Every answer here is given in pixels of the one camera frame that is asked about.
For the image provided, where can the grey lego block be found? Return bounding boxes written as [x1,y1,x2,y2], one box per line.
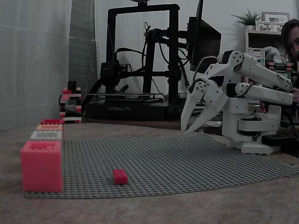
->
[29,130,64,142]

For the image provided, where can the white picture frame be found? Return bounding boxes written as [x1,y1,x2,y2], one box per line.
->
[255,20,285,33]
[261,11,291,23]

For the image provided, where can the red lego block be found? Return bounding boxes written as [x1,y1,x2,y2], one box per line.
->
[40,118,64,126]

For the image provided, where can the grey curtain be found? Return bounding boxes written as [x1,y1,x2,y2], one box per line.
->
[68,0,98,94]

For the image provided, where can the person's head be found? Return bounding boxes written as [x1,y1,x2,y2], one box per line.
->
[280,19,299,64]

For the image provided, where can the grey Lego baseplate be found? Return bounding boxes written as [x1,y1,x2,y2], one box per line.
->
[22,133,299,199]

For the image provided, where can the large pink lego block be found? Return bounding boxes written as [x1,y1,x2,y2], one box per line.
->
[20,140,64,194]

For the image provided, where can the multicoloured Lego tower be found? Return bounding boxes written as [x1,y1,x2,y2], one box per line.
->
[59,80,83,125]

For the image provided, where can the red Lego brick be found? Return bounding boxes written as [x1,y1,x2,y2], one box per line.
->
[113,169,129,186]

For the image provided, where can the light wooden shelf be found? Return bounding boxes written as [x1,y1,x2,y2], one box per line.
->
[244,29,284,62]

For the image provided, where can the green potted plant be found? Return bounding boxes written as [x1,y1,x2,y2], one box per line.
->
[231,8,261,31]

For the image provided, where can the black power strip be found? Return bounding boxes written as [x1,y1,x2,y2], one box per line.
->
[261,133,295,147]

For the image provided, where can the orange lego block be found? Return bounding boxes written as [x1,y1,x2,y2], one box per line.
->
[35,124,64,132]

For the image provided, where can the black Creality 3D printer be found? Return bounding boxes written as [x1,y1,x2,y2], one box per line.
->
[82,0,188,121]

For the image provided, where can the black computer monitor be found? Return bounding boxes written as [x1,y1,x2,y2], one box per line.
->
[187,0,222,72]

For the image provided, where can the white sheer curtain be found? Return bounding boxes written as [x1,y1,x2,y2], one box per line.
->
[0,0,73,132]

